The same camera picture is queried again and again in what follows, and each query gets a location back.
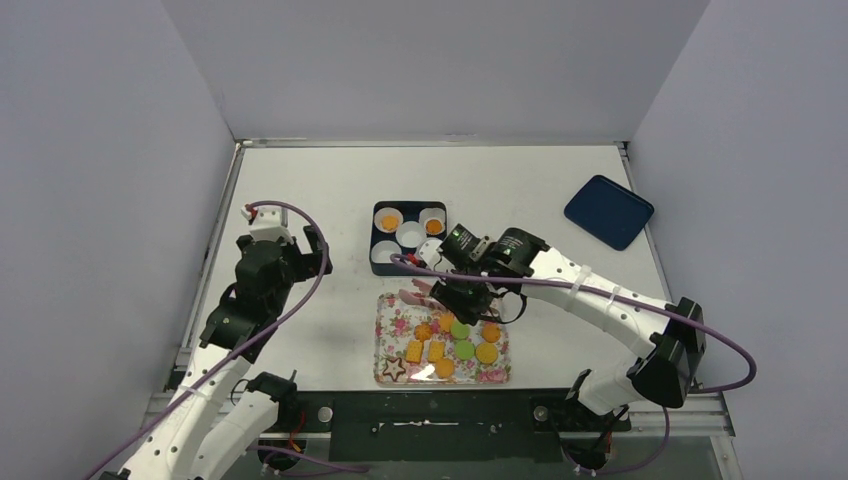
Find square cracker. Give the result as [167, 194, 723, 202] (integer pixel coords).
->
[427, 340, 446, 363]
[405, 339, 424, 364]

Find floral rectangular tray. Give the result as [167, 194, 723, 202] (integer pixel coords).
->
[373, 293, 512, 387]

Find square cracker right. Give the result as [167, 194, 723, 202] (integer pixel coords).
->
[427, 340, 446, 363]

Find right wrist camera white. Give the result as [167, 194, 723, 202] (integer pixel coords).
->
[415, 238, 443, 269]

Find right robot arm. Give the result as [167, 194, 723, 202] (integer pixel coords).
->
[294, 226, 705, 428]

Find white paper cup back-left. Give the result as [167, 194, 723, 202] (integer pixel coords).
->
[373, 207, 404, 234]

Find square cracker left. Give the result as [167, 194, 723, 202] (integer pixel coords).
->
[405, 339, 424, 364]

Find white paper cup back-right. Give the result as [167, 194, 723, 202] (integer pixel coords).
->
[419, 207, 447, 235]

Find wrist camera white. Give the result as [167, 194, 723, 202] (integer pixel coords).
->
[240, 205, 292, 244]
[415, 238, 443, 269]

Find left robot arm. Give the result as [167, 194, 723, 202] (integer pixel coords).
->
[100, 221, 332, 479]

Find green round cookie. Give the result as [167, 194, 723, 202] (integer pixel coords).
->
[450, 322, 471, 341]
[454, 339, 475, 361]

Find white paper cup front-left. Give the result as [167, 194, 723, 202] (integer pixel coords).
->
[370, 240, 402, 265]

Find orange round cookie bottom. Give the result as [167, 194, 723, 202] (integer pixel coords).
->
[434, 358, 455, 379]

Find orange round cookie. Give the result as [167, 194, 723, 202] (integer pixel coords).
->
[424, 218, 445, 236]
[434, 358, 455, 379]

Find dark blue square box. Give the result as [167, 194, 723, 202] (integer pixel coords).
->
[368, 199, 448, 279]

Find dark blue box lid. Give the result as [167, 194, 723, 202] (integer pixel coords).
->
[563, 175, 655, 251]

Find star chocolate cookie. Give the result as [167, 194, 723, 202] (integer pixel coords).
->
[381, 357, 407, 383]

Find pink cat paw tongs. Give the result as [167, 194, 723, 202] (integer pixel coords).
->
[398, 278, 448, 312]

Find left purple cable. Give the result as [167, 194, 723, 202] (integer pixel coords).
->
[82, 200, 369, 480]

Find white paper cup centre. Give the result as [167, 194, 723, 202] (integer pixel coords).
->
[395, 221, 427, 249]

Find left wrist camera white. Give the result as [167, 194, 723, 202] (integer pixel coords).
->
[240, 205, 292, 244]

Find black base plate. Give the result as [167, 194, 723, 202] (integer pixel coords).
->
[270, 388, 631, 462]

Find yellow waffle round cookie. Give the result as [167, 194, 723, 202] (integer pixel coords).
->
[474, 342, 499, 365]

